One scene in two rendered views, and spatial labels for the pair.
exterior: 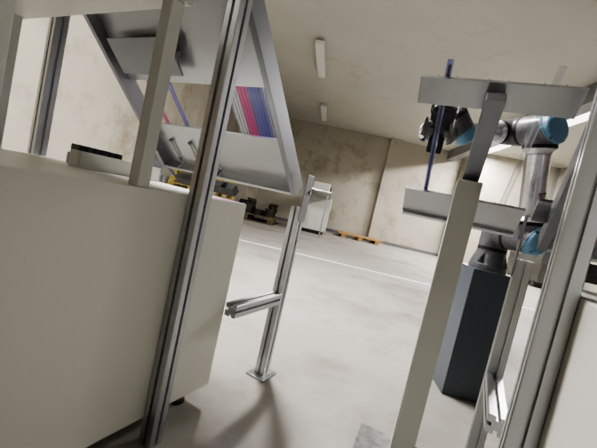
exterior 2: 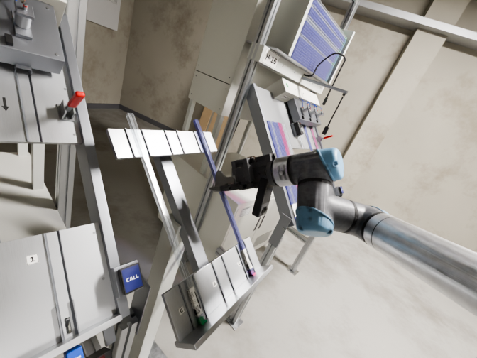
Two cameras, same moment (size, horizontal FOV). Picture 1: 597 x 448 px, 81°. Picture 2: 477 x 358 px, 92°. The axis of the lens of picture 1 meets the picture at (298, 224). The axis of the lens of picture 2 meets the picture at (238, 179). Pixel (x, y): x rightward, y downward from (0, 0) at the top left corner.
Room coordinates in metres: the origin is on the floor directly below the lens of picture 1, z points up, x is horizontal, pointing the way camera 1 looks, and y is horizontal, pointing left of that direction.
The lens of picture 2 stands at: (1.12, -0.95, 1.22)
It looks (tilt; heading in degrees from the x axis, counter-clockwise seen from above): 22 degrees down; 97
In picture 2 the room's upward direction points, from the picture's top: 22 degrees clockwise
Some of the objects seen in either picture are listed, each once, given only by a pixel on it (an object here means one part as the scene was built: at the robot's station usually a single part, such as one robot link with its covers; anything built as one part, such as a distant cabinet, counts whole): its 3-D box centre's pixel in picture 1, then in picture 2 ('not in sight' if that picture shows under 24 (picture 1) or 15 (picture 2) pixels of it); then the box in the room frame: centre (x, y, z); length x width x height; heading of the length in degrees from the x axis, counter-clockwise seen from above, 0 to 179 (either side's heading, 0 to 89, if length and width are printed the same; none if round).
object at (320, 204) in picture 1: (317, 207); not in sight; (8.29, -0.36, 0.58); 2.57 x 0.61 x 1.16; 176
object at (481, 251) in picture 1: (489, 258); not in sight; (1.53, -0.84, 0.60); 0.15 x 0.15 x 0.10
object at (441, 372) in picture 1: (470, 329); not in sight; (1.53, -0.84, 0.28); 0.18 x 0.18 x 0.55; 86
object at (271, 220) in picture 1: (250, 208); not in sight; (7.97, 1.14, 0.24); 1.32 x 0.91 x 0.47; 86
